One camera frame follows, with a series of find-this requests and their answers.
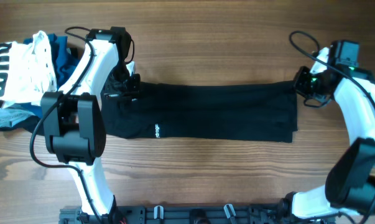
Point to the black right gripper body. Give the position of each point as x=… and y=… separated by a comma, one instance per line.
x=311, y=83

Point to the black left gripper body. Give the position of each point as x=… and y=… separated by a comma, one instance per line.
x=121, y=84

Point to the black t-shirt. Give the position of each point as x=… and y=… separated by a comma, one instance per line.
x=258, y=112

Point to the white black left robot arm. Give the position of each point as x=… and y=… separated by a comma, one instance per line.
x=73, y=124

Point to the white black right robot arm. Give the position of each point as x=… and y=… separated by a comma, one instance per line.
x=349, y=188

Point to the dark garment under pile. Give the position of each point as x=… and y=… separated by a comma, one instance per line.
x=28, y=124

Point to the white black striped garment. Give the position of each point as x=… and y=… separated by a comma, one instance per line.
x=10, y=75

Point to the grey garment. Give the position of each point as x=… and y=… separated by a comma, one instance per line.
x=11, y=116

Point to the black mounting rail base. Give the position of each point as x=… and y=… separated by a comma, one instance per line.
x=226, y=214

